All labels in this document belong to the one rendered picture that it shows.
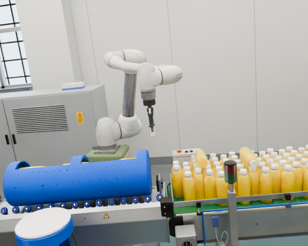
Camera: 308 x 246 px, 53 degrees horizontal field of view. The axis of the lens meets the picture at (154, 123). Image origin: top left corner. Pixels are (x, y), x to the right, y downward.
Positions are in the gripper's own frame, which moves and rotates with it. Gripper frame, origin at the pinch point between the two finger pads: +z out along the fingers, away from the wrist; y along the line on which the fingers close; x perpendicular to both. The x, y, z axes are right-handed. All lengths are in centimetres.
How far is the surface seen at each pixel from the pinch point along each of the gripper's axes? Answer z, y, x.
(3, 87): -11, 303, 245
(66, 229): 35, -45, 46
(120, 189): 29.3, -14.8, 22.2
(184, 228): 49, -29, -13
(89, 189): 28, -15, 40
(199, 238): 60, -24, -21
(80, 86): -13, 173, 86
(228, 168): 11, -40, -37
